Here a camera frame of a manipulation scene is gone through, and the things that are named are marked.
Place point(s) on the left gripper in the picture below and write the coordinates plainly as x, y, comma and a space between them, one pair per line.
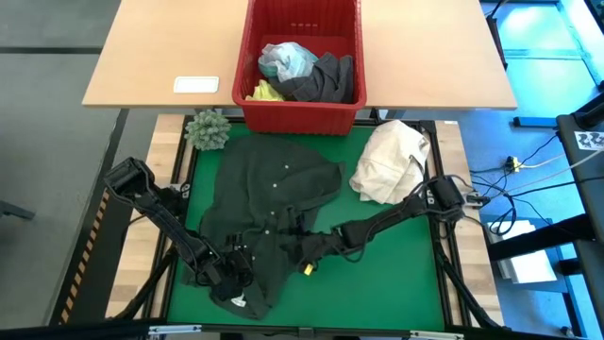
231, 274

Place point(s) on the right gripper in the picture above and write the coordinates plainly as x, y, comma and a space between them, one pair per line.
313, 248

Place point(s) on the dark green button shirt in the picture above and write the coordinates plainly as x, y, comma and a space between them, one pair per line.
264, 179

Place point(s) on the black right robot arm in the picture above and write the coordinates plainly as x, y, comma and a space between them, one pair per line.
391, 215

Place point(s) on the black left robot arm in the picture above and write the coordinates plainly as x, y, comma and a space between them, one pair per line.
156, 212

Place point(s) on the red plastic laundry bin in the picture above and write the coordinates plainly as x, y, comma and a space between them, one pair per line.
302, 120

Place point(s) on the white printed shirt label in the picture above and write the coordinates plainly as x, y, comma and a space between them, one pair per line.
239, 300

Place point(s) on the wooden table board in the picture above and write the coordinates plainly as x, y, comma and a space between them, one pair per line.
479, 264
129, 283

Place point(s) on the cream folded garment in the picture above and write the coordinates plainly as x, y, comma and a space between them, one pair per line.
389, 165

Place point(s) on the pale green artificial plant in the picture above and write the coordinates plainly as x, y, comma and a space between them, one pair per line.
207, 130

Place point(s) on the yellow garment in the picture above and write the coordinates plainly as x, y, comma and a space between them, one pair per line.
264, 92

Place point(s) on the dark grey garment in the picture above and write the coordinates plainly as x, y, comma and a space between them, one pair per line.
325, 80

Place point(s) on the yellow black hazard strip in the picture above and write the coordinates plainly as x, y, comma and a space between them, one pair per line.
86, 255

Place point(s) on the pale blue white garment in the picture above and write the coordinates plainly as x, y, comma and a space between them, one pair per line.
288, 59

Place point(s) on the white rectangular card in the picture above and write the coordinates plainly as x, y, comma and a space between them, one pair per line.
196, 84

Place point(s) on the black crossbar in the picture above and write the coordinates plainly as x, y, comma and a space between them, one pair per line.
71, 330

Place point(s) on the light wooden desk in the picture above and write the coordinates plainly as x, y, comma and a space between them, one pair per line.
424, 56

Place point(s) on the dark chair leg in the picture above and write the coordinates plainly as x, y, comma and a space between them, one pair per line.
16, 211

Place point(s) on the white box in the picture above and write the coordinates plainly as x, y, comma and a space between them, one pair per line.
528, 269

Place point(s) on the black desk foot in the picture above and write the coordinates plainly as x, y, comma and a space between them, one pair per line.
533, 122

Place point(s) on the black desk leg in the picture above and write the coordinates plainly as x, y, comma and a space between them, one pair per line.
495, 33

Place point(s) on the black side table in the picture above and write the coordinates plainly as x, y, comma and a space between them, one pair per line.
566, 137

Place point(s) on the white fiducial marker card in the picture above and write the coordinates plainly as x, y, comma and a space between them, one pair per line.
590, 141

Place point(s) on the silver metal bracket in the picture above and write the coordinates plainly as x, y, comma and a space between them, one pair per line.
436, 335
174, 329

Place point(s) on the black table frame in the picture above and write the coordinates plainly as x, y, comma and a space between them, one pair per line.
439, 141

